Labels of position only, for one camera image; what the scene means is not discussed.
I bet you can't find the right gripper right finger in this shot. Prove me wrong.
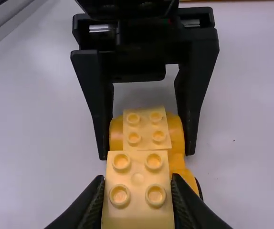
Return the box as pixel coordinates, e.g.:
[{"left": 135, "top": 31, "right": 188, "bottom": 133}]
[{"left": 170, "top": 173, "right": 237, "bottom": 229}]

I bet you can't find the yellow curved toy brick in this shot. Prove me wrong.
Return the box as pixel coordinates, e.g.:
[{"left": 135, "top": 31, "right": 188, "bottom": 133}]
[{"left": 101, "top": 150, "right": 176, "bottom": 229}]

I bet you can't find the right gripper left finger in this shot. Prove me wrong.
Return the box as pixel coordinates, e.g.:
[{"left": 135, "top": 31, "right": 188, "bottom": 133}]
[{"left": 40, "top": 175, "right": 106, "bottom": 229}]

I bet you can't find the yellow toy car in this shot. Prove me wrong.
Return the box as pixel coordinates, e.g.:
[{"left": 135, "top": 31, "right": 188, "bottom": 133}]
[{"left": 108, "top": 104, "right": 204, "bottom": 203}]

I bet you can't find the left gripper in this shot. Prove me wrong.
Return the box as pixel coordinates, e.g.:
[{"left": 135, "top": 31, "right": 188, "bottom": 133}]
[{"left": 70, "top": 0, "right": 221, "bottom": 160}]

